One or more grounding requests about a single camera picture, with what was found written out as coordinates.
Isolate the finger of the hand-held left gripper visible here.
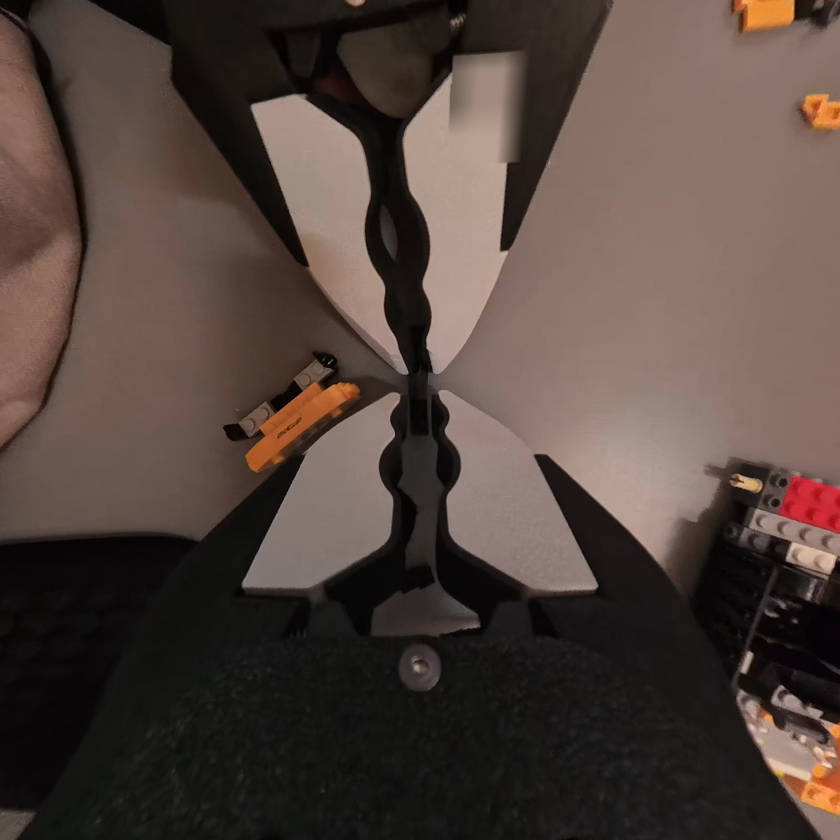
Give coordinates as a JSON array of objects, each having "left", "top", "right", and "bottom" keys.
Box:
[
  {"left": 400, "top": 73, "right": 511, "bottom": 375},
  {"left": 250, "top": 93, "right": 412, "bottom": 375}
]

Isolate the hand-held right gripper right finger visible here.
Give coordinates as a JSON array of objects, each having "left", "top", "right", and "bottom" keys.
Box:
[{"left": 437, "top": 391, "right": 599, "bottom": 599}]

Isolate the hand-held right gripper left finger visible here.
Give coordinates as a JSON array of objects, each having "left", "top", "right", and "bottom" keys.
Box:
[{"left": 241, "top": 392, "right": 403, "bottom": 598}]

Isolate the orange grey black brick assembly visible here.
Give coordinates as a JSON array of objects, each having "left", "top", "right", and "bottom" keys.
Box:
[{"left": 223, "top": 351, "right": 362, "bottom": 473}]

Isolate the long black brick plate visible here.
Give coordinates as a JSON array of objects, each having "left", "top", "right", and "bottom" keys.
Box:
[{"left": 406, "top": 328, "right": 434, "bottom": 442}]

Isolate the grey desk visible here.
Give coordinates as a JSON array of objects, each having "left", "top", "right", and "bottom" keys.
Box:
[{"left": 0, "top": 0, "right": 840, "bottom": 840}]

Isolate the pile of small loose bricks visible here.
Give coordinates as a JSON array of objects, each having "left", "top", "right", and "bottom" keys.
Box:
[{"left": 731, "top": 0, "right": 840, "bottom": 34}]

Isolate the black toy car chassis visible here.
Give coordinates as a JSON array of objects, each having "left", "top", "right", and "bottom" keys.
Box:
[{"left": 689, "top": 459, "right": 840, "bottom": 811}]

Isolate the beige sweatshirt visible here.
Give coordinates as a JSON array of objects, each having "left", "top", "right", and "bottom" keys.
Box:
[{"left": 0, "top": 13, "right": 83, "bottom": 454}]

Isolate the small orange bracket brick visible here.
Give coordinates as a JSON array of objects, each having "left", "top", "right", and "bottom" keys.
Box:
[{"left": 799, "top": 93, "right": 840, "bottom": 131}]

